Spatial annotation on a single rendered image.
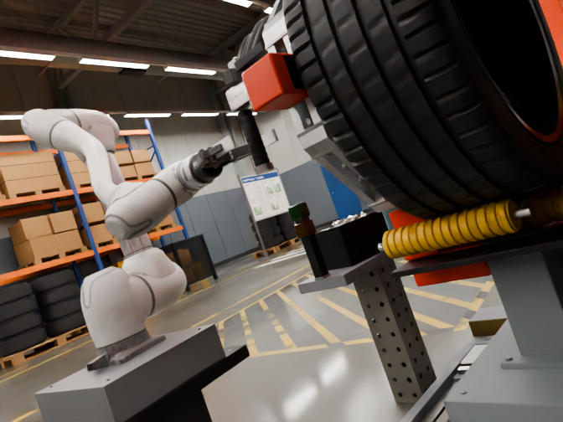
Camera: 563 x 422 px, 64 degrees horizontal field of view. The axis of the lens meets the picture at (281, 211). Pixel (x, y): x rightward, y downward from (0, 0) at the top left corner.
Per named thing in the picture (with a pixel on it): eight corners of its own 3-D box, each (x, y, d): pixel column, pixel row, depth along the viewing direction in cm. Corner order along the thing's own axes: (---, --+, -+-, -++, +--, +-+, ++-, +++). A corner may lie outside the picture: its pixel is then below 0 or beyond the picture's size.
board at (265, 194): (275, 256, 963) (245, 170, 968) (258, 261, 993) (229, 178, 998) (312, 240, 1083) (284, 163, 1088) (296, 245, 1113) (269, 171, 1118)
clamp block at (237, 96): (256, 95, 97) (248, 72, 97) (230, 113, 103) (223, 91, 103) (272, 95, 100) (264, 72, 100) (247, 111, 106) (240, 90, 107)
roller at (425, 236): (532, 232, 71) (519, 197, 71) (377, 265, 91) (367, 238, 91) (541, 223, 75) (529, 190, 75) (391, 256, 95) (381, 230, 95)
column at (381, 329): (425, 403, 130) (375, 265, 131) (395, 402, 137) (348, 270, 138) (439, 386, 137) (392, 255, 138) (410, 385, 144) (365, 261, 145)
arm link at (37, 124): (50, 114, 137) (87, 115, 149) (12, 100, 144) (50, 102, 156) (46, 156, 141) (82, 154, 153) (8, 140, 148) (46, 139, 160)
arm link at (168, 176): (214, 182, 127) (184, 206, 118) (185, 197, 137) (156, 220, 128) (192, 149, 124) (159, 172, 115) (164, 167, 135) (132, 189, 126)
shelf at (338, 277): (347, 285, 115) (343, 275, 115) (300, 295, 127) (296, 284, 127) (421, 241, 146) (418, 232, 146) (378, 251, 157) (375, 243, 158)
